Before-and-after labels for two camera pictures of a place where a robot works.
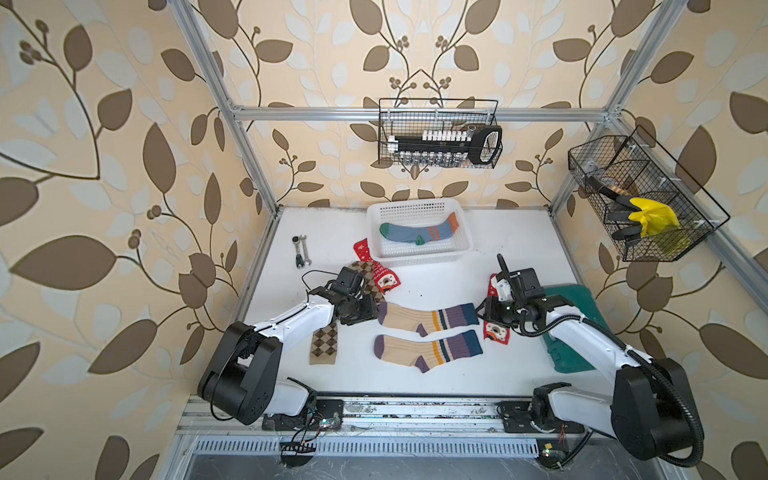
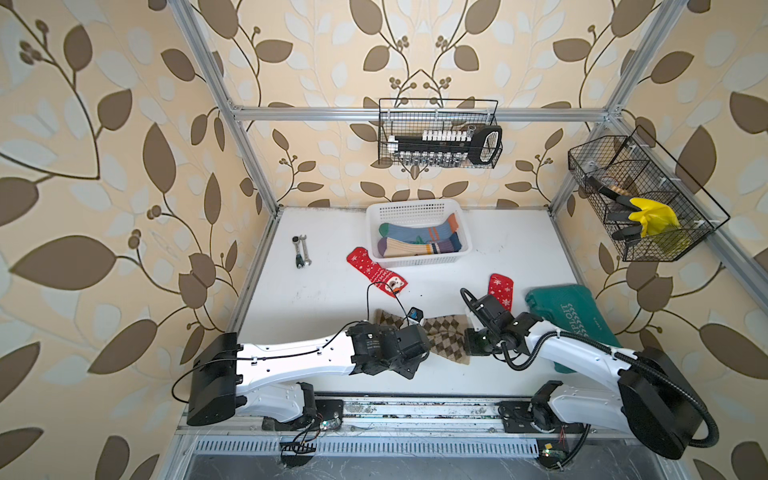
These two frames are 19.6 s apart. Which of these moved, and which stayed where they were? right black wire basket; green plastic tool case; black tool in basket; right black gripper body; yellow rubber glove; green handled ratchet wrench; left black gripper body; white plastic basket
Moved: left black gripper body; right black gripper body
Stayed: white plastic basket; yellow rubber glove; black tool in basket; green plastic tool case; right black wire basket; green handled ratchet wrench
